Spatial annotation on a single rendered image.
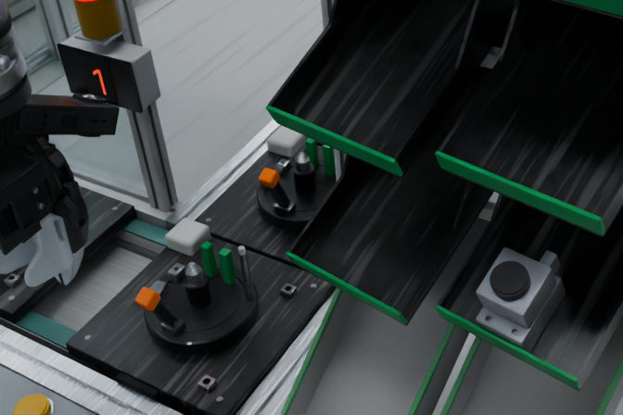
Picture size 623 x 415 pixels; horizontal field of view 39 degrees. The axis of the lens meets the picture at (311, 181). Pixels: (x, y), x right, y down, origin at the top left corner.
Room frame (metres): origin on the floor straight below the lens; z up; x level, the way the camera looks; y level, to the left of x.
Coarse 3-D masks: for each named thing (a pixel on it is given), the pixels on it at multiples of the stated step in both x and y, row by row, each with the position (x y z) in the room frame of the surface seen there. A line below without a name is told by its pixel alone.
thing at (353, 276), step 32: (448, 128) 0.69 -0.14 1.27; (352, 160) 0.67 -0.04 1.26; (416, 160) 0.67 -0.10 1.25; (352, 192) 0.66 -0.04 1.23; (384, 192) 0.65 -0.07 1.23; (416, 192) 0.64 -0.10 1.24; (448, 192) 0.63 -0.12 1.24; (480, 192) 0.60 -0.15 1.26; (320, 224) 0.64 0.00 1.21; (352, 224) 0.63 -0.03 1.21; (384, 224) 0.62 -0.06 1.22; (416, 224) 0.61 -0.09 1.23; (448, 224) 0.60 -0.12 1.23; (288, 256) 0.61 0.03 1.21; (320, 256) 0.61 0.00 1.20; (352, 256) 0.60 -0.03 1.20; (384, 256) 0.59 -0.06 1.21; (416, 256) 0.58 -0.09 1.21; (448, 256) 0.57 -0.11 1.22; (352, 288) 0.55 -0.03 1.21; (384, 288) 0.56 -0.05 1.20; (416, 288) 0.53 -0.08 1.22
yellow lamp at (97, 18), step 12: (96, 0) 0.97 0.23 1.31; (108, 0) 0.98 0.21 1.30; (84, 12) 0.97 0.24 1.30; (96, 12) 0.97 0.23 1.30; (108, 12) 0.97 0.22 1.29; (84, 24) 0.97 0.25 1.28; (96, 24) 0.97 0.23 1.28; (108, 24) 0.97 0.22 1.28; (120, 24) 0.99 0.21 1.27; (84, 36) 0.98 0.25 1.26; (96, 36) 0.97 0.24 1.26; (108, 36) 0.97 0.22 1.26
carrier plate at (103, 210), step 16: (96, 192) 1.05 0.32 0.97; (96, 208) 1.01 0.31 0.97; (112, 208) 1.01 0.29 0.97; (128, 208) 1.00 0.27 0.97; (96, 224) 0.98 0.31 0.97; (112, 224) 0.97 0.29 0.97; (96, 240) 0.95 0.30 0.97; (16, 272) 0.89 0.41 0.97; (0, 288) 0.87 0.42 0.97; (16, 288) 0.86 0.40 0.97; (32, 288) 0.86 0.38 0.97; (48, 288) 0.87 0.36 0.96; (0, 304) 0.84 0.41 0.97; (16, 304) 0.83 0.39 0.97; (32, 304) 0.84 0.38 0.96; (16, 320) 0.82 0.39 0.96
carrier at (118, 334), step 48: (192, 240) 0.90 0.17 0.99; (192, 288) 0.77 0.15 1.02; (240, 288) 0.80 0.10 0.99; (96, 336) 0.76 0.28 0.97; (144, 336) 0.75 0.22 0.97; (192, 336) 0.72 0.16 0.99; (240, 336) 0.73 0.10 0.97; (288, 336) 0.73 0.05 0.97; (192, 384) 0.67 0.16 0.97; (240, 384) 0.66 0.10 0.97
